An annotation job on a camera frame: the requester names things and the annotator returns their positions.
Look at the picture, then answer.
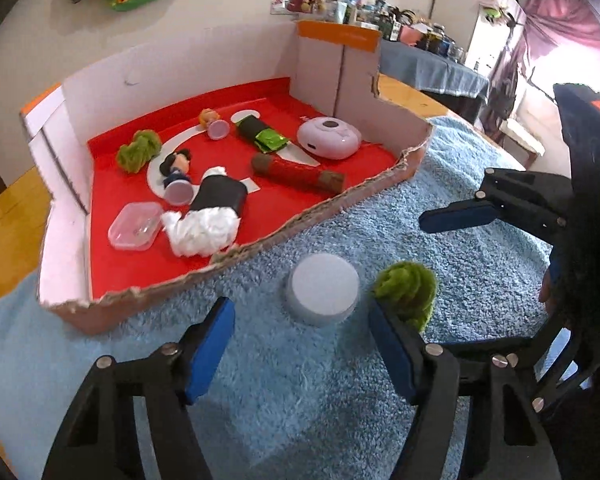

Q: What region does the blonde figurine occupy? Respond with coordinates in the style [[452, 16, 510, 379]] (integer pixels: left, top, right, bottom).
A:
[[199, 108, 231, 141]]

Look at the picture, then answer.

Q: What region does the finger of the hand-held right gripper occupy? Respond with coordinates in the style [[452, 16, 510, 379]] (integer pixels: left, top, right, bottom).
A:
[[450, 310, 588, 413], [419, 167, 573, 235]]

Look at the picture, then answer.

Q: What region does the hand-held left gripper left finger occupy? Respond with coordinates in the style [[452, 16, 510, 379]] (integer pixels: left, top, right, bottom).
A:
[[40, 296, 237, 480]]

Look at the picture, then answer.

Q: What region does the red stick with brown ends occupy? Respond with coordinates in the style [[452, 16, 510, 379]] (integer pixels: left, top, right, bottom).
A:
[[250, 154, 346, 195]]

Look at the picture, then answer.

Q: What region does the black tube with white tissue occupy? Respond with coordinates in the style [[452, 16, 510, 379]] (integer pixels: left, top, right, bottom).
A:
[[161, 166, 249, 258]]

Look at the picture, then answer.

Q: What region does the green fuzzy ball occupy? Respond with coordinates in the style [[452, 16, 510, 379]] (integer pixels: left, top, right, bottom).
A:
[[116, 129, 162, 175], [372, 261, 437, 333]]

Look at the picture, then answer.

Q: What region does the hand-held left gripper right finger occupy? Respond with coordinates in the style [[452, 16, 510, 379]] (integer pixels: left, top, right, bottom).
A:
[[367, 300, 561, 480]]

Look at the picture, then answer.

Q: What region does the blue fluffy blanket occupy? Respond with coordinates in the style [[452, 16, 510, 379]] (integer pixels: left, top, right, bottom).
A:
[[0, 115, 596, 480]]

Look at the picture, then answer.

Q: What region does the black packet with green foil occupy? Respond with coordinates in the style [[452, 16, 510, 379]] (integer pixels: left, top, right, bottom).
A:
[[235, 115, 289, 153]]

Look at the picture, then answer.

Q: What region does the orange cardboard box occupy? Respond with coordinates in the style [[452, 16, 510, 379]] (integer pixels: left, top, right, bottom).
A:
[[20, 20, 435, 336]]

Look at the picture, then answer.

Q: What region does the pink round device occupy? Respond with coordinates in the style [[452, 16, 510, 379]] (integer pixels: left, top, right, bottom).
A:
[[296, 116, 363, 161]]

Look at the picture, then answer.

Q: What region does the white round jar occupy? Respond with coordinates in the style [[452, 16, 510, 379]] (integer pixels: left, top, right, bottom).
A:
[[286, 254, 360, 327]]

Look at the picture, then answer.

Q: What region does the white wardrobe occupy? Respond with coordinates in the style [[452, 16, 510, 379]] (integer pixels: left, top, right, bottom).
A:
[[427, 0, 526, 78]]

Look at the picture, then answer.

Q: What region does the dark-haired figurine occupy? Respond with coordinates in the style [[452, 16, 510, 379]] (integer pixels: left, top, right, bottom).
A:
[[159, 149, 196, 206]]

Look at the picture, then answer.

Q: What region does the wooden stool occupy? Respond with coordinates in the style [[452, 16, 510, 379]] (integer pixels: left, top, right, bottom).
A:
[[500, 119, 546, 171]]

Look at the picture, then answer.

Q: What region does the clutter of bottles and boxes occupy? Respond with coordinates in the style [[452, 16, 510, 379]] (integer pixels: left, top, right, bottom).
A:
[[325, 0, 468, 61]]

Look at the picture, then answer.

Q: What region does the side table with grey cloth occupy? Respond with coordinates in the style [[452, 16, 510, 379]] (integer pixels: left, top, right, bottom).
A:
[[377, 40, 491, 126]]

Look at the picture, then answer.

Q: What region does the pink curtain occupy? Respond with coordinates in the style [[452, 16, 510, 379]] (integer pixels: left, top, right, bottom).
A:
[[522, 0, 600, 76]]

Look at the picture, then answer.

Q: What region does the clear plastic box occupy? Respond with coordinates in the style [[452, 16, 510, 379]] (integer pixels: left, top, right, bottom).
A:
[[107, 201, 163, 251]]

